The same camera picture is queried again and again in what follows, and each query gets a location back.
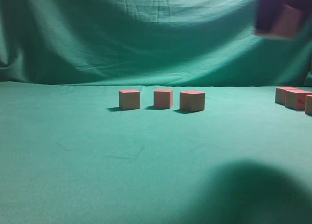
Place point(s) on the green cloth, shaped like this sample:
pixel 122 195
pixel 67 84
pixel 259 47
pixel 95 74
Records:
pixel 70 155

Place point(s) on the placed pink cube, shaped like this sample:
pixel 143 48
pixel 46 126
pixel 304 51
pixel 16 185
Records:
pixel 163 98
pixel 192 101
pixel 129 99

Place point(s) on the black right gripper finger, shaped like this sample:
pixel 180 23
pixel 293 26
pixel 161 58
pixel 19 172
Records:
pixel 267 13
pixel 303 4

